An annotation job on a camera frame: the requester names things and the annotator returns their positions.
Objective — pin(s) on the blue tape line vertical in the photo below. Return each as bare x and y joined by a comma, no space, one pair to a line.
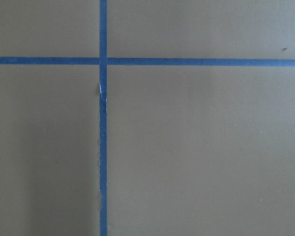
103,117

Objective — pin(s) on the blue tape line horizontal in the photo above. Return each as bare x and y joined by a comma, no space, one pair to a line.
148,61

